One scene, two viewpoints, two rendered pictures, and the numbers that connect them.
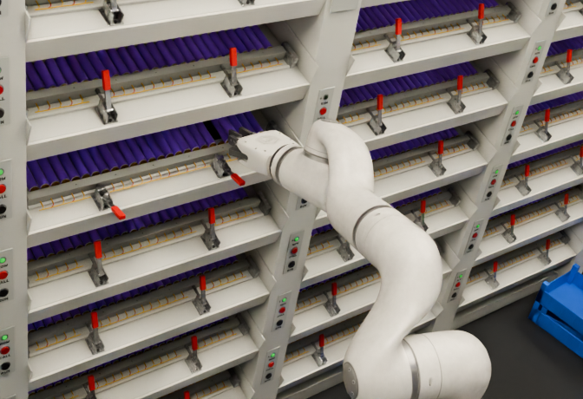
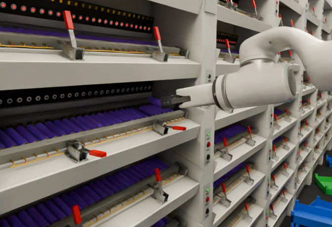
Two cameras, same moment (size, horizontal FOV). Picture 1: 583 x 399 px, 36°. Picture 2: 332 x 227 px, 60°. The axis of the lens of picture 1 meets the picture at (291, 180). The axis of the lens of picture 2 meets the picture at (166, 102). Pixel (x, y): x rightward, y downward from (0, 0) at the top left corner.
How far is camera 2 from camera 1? 1.21 m
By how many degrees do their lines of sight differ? 28
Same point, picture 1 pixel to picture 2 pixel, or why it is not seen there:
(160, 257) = (128, 216)
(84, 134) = (54, 64)
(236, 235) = (174, 191)
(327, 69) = (208, 55)
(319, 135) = (260, 37)
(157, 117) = (116, 62)
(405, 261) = not seen: outside the picture
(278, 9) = not seen: outside the picture
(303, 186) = (258, 85)
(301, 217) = (207, 171)
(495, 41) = not seen: hidden behind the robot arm
